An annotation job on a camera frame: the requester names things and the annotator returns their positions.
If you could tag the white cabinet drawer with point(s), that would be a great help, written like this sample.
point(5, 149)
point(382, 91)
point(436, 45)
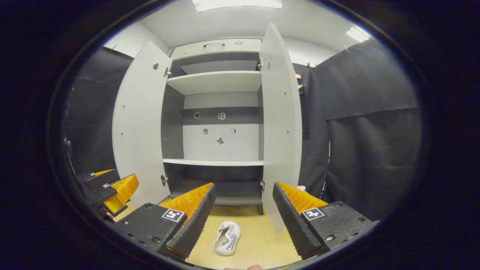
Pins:
point(240, 48)

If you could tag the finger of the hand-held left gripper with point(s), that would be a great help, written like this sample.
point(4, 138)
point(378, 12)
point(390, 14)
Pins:
point(101, 179)
point(123, 189)

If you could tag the white canvas shoe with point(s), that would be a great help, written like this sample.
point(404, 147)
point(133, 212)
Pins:
point(227, 238)

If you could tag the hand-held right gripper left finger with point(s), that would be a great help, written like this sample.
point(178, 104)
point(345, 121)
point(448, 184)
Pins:
point(195, 225)

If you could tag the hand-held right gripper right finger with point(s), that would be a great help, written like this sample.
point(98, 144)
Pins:
point(290, 221)

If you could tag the ceiling light panel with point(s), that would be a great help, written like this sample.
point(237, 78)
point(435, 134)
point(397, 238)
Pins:
point(236, 3)
point(357, 34)

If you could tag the white and grey shoe cabinet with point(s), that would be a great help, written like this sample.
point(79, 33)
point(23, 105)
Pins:
point(221, 86)

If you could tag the white shoe cabinet door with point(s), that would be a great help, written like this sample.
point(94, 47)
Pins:
point(281, 131)
point(138, 131)

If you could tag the black backdrop cloth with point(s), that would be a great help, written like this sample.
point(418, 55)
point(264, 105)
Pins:
point(375, 150)

